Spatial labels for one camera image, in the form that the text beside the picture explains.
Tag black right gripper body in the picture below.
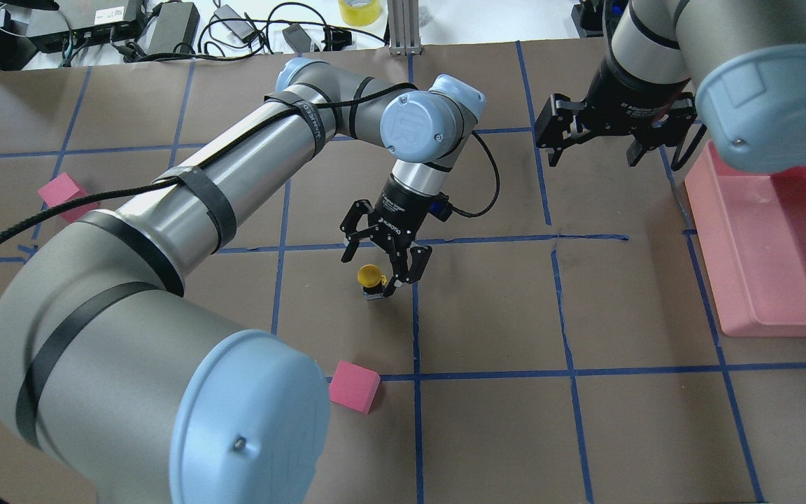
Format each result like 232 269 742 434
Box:
581 53 698 141

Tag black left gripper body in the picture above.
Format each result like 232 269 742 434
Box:
368 175 450 256

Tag yellow mushroom push button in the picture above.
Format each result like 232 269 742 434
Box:
356 264 389 300

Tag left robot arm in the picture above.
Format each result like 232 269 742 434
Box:
0 57 488 503

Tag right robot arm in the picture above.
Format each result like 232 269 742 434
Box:
535 1 806 174

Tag pink foam cube centre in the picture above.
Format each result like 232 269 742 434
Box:
329 360 381 414

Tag pink foam cube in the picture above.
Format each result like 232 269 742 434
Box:
329 360 381 414
36 173 100 223

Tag pink plastic bin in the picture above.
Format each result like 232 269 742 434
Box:
685 141 806 337

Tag yellow tape roll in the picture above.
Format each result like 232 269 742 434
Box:
338 0 381 27

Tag black power adapter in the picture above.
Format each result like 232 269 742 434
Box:
145 1 199 55

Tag pink foam cube far left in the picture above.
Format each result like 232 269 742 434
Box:
36 173 100 223

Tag aluminium frame post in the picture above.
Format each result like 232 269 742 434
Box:
387 0 423 55

